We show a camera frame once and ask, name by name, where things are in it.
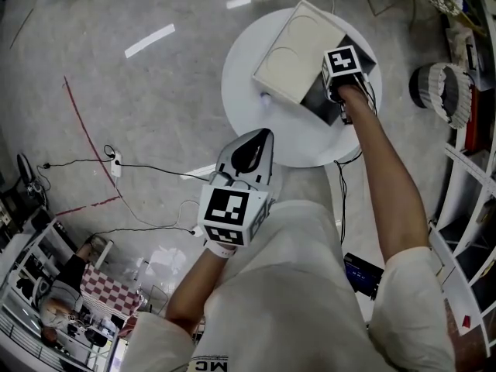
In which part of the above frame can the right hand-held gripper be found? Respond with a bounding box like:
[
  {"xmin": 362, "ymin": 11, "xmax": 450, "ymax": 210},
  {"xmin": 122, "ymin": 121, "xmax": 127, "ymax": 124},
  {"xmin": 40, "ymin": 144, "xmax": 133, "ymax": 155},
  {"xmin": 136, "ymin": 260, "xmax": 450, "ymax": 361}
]
[{"xmin": 320, "ymin": 44, "xmax": 370, "ymax": 126}]

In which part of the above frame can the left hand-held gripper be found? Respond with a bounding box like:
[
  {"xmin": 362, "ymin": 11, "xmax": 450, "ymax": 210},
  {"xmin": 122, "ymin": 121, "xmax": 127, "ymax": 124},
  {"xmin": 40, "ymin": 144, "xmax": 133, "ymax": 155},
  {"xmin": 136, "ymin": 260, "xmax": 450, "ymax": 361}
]
[{"xmin": 197, "ymin": 127, "xmax": 277, "ymax": 249}]

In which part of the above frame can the white box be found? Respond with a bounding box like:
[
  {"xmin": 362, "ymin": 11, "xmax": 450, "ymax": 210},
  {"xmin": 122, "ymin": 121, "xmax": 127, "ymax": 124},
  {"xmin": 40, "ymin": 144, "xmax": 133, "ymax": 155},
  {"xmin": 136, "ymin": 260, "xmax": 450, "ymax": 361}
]
[{"xmin": 251, "ymin": 0, "xmax": 380, "ymax": 128}]

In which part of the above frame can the person's right forearm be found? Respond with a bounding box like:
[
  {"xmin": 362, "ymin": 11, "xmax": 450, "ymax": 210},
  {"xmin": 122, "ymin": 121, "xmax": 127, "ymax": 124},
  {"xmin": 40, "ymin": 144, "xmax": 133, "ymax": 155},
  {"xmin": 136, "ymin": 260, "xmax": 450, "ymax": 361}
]
[{"xmin": 334, "ymin": 84, "xmax": 432, "ymax": 266}]

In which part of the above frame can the person's left forearm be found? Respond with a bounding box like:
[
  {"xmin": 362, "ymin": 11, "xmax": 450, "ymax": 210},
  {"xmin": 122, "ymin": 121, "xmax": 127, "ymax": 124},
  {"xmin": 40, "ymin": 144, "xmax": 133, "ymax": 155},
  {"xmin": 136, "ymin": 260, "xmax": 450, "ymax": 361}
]
[{"xmin": 165, "ymin": 248, "xmax": 234, "ymax": 329}]

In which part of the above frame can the black recording device with screen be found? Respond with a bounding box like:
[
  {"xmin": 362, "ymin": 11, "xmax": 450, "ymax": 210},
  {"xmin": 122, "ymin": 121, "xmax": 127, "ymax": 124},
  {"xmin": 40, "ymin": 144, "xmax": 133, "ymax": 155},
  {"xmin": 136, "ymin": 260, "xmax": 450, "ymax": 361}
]
[{"xmin": 342, "ymin": 251, "xmax": 385, "ymax": 298}]

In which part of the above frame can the grey pleated basket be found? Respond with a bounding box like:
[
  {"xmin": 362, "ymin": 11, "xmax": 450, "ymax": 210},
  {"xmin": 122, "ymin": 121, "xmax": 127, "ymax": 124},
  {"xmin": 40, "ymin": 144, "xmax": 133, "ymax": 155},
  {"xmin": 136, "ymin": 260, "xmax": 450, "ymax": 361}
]
[{"xmin": 408, "ymin": 62, "xmax": 473, "ymax": 131}]

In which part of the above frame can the person's white shirt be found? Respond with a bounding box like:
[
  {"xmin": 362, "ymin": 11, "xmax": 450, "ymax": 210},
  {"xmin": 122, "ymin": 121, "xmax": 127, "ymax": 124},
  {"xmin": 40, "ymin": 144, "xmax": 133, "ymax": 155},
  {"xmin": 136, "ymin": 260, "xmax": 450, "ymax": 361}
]
[{"xmin": 119, "ymin": 198, "xmax": 457, "ymax": 372}]

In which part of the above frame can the red and white checkered cloth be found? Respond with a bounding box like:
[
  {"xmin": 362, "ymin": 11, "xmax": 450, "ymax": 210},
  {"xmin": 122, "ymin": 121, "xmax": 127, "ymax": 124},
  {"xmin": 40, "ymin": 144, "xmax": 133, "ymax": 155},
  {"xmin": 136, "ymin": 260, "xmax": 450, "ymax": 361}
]
[{"xmin": 80, "ymin": 263, "xmax": 141, "ymax": 318}]

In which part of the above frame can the white shelving unit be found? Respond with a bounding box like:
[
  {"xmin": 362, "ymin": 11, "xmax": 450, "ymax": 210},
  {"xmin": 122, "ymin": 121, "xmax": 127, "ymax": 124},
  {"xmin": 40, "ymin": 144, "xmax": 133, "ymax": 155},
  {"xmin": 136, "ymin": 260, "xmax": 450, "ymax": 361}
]
[{"xmin": 425, "ymin": 0, "xmax": 496, "ymax": 372}]

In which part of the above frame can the black floor stand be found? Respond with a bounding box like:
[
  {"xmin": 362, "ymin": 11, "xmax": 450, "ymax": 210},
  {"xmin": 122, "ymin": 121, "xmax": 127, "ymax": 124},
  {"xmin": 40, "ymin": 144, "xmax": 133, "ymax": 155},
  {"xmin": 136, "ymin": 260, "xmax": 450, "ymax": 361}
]
[{"xmin": 15, "ymin": 152, "xmax": 50, "ymax": 209}]

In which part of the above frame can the white wrist strap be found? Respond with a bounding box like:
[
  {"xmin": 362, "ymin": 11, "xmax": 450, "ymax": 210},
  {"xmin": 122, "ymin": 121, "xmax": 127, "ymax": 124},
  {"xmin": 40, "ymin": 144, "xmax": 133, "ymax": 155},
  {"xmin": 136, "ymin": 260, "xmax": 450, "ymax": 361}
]
[{"xmin": 202, "ymin": 239, "xmax": 238, "ymax": 262}]

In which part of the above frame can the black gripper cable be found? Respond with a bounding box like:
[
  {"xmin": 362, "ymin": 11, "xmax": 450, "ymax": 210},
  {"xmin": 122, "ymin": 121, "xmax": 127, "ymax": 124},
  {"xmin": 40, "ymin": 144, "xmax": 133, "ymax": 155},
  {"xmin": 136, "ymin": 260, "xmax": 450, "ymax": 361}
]
[{"xmin": 332, "ymin": 150, "xmax": 364, "ymax": 248}]

